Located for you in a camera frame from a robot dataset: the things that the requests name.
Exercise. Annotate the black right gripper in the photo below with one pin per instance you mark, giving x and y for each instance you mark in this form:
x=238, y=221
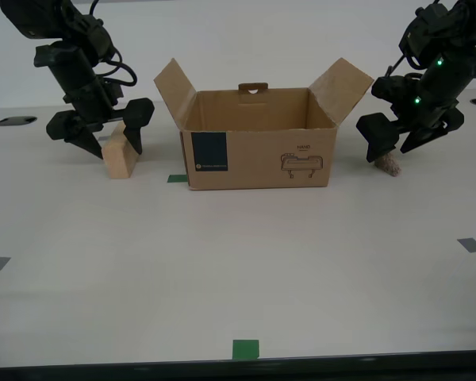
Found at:
x=424, y=109

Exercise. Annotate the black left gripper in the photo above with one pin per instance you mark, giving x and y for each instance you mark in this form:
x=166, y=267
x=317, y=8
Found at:
x=89, y=103

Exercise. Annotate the light wooden block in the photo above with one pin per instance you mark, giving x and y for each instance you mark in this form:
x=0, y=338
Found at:
x=119, y=158

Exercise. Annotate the speckled pinkish rock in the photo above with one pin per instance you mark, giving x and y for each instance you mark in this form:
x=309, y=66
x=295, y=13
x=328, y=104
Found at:
x=388, y=166

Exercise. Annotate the brown cardboard box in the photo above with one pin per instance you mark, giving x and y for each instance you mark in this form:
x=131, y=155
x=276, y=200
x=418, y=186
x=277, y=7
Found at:
x=258, y=158

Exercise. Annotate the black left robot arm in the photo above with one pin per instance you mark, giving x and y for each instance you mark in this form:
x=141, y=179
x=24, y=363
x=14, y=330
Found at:
x=69, y=65

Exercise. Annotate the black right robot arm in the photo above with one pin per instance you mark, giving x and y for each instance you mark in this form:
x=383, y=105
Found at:
x=452, y=67

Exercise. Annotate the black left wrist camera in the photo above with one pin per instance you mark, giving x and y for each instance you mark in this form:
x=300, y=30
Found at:
x=111, y=93

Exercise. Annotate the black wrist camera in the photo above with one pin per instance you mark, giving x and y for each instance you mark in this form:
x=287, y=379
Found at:
x=392, y=87
x=111, y=93

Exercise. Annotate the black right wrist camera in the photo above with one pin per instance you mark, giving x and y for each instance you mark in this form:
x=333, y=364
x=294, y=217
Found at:
x=392, y=87

